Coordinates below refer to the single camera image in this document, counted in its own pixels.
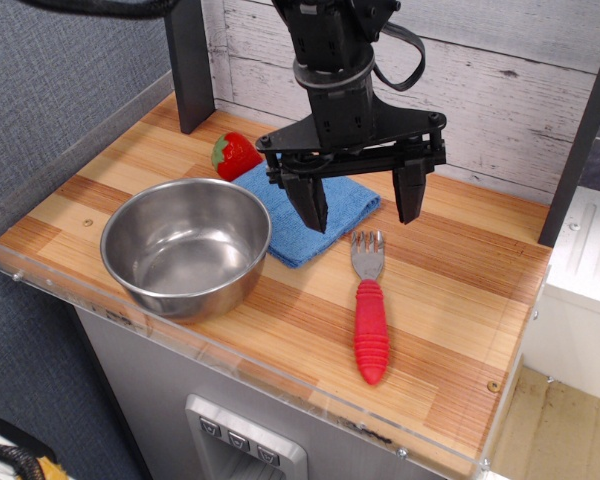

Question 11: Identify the fork with red handle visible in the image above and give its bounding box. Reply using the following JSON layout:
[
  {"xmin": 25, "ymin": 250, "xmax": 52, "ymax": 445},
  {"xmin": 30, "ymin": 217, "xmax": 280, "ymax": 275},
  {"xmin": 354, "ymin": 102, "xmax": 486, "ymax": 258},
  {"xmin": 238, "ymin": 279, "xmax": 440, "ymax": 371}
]
[{"xmin": 351, "ymin": 231, "xmax": 390, "ymax": 385}]

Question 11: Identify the black braided cable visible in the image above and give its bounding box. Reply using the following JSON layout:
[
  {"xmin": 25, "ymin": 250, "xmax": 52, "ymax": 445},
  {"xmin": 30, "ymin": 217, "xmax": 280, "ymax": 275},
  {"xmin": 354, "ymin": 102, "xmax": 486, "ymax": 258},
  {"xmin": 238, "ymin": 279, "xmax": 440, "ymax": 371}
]
[{"xmin": 0, "ymin": 439, "xmax": 44, "ymax": 480}]

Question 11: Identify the dark frame post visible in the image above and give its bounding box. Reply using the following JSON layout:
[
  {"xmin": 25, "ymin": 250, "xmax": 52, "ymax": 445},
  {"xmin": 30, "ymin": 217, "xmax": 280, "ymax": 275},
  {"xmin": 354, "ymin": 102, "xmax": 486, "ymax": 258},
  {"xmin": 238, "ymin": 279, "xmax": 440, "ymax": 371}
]
[
  {"xmin": 538, "ymin": 67, "xmax": 600, "ymax": 247},
  {"xmin": 164, "ymin": 0, "xmax": 215, "ymax": 134}
]

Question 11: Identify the grey toy fridge cabinet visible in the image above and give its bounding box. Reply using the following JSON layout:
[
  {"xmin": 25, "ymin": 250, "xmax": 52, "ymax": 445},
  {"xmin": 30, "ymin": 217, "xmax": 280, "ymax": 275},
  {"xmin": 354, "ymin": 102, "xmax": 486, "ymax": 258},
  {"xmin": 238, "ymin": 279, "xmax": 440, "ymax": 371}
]
[{"xmin": 77, "ymin": 309, "xmax": 437, "ymax": 479}]

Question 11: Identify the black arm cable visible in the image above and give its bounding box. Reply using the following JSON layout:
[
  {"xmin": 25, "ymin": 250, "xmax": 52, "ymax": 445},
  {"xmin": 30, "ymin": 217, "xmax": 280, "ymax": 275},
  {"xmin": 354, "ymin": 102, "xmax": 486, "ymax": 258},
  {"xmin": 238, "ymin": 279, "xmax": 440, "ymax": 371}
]
[{"xmin": 372, "ymin": 20, "xmax": 427, "ymax": 93}]

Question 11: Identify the white side cabinet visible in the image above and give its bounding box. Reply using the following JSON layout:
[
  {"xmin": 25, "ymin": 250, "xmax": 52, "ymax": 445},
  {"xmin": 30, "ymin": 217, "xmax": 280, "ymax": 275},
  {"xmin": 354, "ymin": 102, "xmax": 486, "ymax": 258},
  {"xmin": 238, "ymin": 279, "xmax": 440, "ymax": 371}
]
[{"xmin": 522, "ymin": 187, "xmax": 600, "ymax": 398}]

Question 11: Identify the stainless steel bowl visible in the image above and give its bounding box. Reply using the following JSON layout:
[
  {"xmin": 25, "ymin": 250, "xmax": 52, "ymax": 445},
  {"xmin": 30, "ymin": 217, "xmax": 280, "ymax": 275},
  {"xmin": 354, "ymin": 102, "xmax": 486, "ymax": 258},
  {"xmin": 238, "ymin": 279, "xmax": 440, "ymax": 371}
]
[{"xmin": 100, "ymin": 178, "xmax": 272, "ymax": 321}]

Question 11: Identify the yellow object at corner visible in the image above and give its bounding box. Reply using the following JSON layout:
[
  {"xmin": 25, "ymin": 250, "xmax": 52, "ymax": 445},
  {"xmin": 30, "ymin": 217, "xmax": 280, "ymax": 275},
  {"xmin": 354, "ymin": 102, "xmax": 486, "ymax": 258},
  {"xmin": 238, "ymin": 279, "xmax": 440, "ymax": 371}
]
[{"xmin": 37, "ymin": 457, "xmax": 73, "ymax": 480}]

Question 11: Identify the red toy strawberry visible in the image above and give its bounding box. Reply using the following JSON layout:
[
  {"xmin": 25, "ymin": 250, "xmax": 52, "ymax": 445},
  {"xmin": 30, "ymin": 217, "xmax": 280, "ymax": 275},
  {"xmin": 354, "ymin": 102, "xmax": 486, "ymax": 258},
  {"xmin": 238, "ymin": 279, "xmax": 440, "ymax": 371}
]
[{"xmin": 211, "ymin": 132, "xmax": 263, "ymax": 181}]

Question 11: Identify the clear acrylic table guard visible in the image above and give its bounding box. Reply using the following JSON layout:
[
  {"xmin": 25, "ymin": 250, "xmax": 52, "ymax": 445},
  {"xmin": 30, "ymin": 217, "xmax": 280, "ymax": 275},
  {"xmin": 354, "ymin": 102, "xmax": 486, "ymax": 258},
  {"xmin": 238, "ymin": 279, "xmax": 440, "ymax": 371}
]
[{"xmin": 0, "ymin": 85, "xmax": 550, "ymax": 478}]

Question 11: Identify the silver dispenser button panel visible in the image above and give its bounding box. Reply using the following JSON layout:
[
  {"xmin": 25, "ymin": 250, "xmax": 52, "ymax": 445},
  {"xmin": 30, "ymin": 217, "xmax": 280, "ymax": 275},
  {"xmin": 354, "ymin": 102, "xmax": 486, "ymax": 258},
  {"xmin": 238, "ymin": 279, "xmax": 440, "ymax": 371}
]
[{"xmin": 185, "ymin": 394, "xmax": 309, "ymax": 479}]

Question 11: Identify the dark right frame post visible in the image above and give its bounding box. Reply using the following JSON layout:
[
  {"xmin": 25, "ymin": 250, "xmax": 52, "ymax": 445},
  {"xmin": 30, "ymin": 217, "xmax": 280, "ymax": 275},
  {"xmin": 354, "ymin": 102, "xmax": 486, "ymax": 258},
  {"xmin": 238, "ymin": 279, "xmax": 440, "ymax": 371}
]
[{"xmin": 538, "ymin": 67, "xmax": 600, "ymax": 247}]

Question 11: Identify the blue folded cloth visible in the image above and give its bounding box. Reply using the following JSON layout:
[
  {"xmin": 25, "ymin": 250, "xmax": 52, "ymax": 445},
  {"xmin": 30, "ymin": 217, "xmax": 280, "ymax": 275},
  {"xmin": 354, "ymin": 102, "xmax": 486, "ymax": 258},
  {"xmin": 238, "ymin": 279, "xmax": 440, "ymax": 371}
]
[{"xmin": 233, "ymin": 162, "xmax": 381, "ymax": 268}]

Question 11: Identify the dark left frame post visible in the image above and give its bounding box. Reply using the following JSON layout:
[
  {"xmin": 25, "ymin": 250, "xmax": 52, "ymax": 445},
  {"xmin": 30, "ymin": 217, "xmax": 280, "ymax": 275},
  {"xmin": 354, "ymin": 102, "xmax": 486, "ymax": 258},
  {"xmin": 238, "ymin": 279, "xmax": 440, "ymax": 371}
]
[{"xmin": 164, "ymin": 0, "xmax": 215, "ymax": 134}]

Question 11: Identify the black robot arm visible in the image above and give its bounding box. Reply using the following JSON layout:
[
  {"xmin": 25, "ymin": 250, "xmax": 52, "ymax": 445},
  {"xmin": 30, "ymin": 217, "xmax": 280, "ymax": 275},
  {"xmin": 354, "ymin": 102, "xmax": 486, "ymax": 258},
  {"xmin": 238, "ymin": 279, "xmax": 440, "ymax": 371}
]
[{"xmin": 256, "ymin": 1, "xmax": 446, "ymax": 232}]

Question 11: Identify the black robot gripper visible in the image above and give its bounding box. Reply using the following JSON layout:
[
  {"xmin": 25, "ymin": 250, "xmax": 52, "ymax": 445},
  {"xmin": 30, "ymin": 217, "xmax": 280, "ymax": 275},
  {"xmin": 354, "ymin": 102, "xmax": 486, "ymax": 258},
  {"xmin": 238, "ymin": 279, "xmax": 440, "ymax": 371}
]
[{"xmin": 256, "ymin": 91, "xmax": 446, "ymax": 233}]

